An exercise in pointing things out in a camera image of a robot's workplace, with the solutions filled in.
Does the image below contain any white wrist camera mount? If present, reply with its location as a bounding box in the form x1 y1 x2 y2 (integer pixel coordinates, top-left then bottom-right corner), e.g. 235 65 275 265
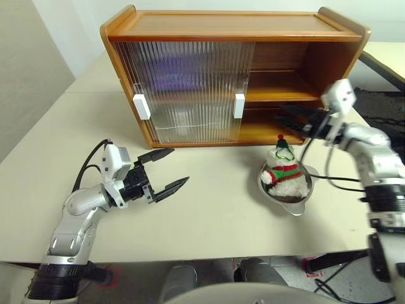
320 78 358 118
100 144 132 209

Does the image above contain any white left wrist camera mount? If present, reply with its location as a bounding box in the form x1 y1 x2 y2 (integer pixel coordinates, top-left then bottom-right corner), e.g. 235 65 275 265
100 144 132 209

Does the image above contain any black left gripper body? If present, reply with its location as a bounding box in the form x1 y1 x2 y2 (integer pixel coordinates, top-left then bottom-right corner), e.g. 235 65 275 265
121 160 158 204

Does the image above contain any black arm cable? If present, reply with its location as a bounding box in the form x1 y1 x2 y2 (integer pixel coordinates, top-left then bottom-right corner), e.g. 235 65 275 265
299 135 368 193
71 138 111 194

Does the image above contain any black floor cable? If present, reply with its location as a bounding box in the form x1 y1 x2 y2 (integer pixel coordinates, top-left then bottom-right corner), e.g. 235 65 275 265
315 269 365 303

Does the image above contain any purple box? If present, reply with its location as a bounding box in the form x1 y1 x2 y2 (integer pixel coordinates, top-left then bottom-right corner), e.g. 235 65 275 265
151 53 223 93

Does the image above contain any white robot body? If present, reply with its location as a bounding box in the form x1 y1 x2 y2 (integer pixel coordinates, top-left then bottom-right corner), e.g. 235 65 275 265
157 277 398 304

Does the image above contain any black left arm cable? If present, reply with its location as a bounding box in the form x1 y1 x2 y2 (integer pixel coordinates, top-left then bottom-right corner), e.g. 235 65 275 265
71 138 111 194

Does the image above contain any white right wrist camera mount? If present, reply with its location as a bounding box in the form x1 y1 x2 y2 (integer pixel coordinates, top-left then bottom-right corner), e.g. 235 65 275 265
320 78 358 118

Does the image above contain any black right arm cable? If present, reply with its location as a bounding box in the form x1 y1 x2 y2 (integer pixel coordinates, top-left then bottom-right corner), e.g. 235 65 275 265
299 135 368 193

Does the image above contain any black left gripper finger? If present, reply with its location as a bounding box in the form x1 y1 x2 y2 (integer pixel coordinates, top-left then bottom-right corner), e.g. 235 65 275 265
153 176 190 204
138 148 175 165

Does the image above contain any silver metal dish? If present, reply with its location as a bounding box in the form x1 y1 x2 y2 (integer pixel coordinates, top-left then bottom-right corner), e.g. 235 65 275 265
257 159 321 218

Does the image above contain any black table leg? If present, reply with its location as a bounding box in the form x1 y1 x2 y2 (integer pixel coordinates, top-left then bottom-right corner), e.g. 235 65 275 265
302 249 370 274

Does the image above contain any black bar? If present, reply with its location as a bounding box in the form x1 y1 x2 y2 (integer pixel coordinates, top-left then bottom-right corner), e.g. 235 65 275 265
359 50 405 93

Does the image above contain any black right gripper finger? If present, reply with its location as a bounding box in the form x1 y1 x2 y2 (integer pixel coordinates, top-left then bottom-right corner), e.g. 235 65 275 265
273 115 310 136
279 104 320 119

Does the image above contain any black cloth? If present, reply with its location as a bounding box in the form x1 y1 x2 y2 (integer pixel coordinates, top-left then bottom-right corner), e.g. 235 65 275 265
350 85 405 128

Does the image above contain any white plush toy red scarf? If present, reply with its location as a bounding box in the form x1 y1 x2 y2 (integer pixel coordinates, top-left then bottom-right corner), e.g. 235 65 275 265
259 134 311 200

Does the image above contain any ribbed clear sliding door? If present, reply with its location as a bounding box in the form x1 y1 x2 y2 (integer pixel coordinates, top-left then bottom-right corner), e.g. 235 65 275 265
113 41 251 144
126 41 256 143

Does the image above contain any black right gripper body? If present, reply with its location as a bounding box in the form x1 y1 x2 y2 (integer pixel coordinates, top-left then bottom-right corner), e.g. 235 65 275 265
302 109 338 141

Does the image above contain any wooden cabinet with shelves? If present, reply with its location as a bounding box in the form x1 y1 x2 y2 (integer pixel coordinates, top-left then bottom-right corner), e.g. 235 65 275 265
99 5 371 149

